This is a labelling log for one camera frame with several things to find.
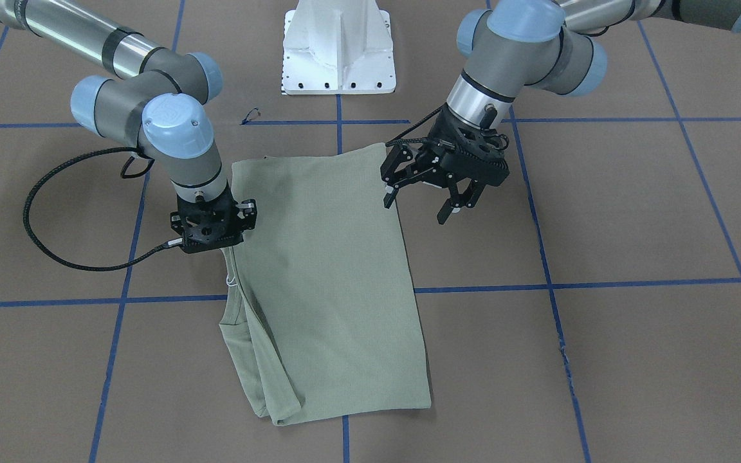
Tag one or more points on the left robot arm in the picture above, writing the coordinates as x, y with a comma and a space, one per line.
548, 45

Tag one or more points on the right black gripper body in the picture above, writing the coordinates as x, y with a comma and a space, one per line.
247, 217

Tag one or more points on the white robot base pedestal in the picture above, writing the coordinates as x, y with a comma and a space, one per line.
337, 48

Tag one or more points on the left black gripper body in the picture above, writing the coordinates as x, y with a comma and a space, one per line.
433, 161

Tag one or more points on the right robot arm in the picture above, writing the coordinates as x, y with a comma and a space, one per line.
152, 102

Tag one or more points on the olive green long-sleeve shirt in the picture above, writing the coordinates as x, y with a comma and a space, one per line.
321, 318

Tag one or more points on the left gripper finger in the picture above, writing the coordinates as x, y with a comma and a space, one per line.
394, 184
458, 200

